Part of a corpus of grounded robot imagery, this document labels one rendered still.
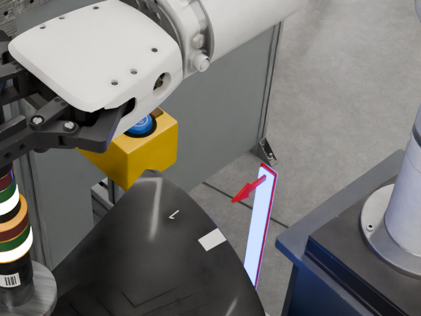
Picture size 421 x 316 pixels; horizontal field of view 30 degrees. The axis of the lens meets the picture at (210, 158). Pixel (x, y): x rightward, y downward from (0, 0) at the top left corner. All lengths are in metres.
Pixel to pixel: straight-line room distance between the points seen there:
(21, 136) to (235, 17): 0.20
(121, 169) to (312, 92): 1.77
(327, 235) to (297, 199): 1.33
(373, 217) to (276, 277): 1.13
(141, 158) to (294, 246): 0.27
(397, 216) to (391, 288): 0.10
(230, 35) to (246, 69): 1.61
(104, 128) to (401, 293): 0.66
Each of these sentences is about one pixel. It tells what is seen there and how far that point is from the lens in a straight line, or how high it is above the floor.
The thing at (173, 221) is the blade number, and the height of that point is 1.18.
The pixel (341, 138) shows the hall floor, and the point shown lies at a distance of 2.71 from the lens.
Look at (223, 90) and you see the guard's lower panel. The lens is 2.22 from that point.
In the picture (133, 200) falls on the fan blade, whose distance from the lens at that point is 0.90.
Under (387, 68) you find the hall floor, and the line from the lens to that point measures 3.04.
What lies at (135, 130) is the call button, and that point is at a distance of 1.13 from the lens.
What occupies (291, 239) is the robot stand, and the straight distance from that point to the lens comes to 1.21.
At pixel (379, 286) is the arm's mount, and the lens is 1.12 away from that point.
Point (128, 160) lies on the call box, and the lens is 1.12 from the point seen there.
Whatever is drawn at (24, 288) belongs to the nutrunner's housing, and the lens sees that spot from 0.69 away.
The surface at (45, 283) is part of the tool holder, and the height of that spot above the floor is 1.29.
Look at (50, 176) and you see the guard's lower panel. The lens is 1.88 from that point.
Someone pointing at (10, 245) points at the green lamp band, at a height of 1.38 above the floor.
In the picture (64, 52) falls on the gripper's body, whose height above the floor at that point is 1.51.
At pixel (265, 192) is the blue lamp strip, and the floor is 1.16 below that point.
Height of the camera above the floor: 1.88
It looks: 47 degrees down
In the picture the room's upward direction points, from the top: 5 degrees clockwise
